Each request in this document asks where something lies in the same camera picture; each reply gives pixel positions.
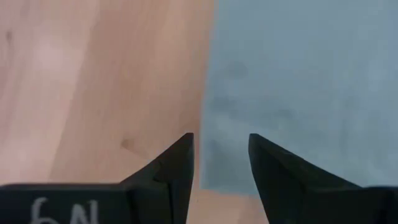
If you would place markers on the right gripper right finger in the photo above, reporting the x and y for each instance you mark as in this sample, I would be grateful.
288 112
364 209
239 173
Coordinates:
295 193

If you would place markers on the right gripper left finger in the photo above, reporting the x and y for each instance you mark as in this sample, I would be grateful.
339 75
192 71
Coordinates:
168 186

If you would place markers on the teal microfiber towel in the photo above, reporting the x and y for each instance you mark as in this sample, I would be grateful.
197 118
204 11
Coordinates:
295 77

